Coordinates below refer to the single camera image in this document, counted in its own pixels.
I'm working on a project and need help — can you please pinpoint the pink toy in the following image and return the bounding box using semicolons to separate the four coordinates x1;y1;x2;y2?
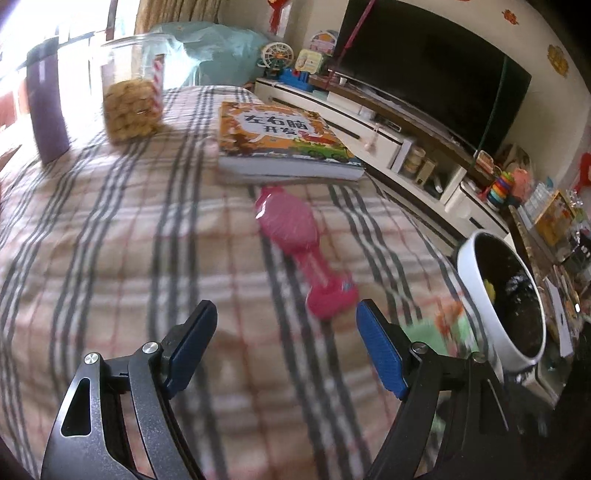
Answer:
514;168;533;204

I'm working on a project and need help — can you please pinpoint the colourful children's book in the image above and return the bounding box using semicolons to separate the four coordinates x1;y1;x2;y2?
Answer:
217;100;367;184

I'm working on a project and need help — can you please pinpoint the green wrapper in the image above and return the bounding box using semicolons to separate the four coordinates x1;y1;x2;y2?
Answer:
399;300;481;359

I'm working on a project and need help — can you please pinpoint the white round bin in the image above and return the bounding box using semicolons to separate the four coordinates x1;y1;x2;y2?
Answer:
456;229;548;373

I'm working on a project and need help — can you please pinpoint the clear cookie jar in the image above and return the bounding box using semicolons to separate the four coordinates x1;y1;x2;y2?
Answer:
100;33;168;145

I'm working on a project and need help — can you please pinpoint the yellow toy box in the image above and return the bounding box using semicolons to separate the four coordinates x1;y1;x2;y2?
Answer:
536;189;579;246

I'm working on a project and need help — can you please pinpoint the white television cabinet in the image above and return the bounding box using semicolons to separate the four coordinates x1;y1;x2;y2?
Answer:
255;76;511;241

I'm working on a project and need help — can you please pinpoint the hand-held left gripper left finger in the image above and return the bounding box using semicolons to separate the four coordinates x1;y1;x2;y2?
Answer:
41;300;219;480

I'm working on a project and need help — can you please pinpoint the pink toy package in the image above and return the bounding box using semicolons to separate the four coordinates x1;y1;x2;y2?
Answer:
255;186;360;320

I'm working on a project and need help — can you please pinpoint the plaid blanket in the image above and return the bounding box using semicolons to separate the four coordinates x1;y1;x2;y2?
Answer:
0;85;467;480

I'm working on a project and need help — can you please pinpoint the beige curtain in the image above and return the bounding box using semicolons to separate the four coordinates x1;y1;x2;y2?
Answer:
134;0;223;36

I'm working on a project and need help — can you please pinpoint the rainbow ring stacker toy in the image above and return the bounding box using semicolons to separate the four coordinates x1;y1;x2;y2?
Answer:
489;171;516;206

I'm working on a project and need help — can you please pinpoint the round pink toy sign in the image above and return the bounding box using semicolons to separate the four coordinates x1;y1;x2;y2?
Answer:
308;30;339;56

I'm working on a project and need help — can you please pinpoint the ferris wheel toy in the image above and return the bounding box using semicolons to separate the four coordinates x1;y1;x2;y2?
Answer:
259;42;295;79

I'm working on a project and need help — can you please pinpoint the black television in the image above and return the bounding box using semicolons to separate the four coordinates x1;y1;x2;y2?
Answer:
330;0;533;158

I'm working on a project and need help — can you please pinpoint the white toy radio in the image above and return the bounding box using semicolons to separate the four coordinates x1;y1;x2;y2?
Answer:
295;48;325;75

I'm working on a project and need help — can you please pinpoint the red hanging decoration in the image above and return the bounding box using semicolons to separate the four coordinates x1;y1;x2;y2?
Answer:
267;0;294;36

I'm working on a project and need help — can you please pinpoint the teal plastic cover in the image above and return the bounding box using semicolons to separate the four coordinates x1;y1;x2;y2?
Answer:
150;21;273;88

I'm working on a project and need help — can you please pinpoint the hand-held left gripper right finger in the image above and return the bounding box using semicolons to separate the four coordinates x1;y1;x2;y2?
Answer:
356;299;525;480

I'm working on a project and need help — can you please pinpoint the blue toy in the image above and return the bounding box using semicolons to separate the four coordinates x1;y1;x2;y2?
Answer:
278;68;315;91

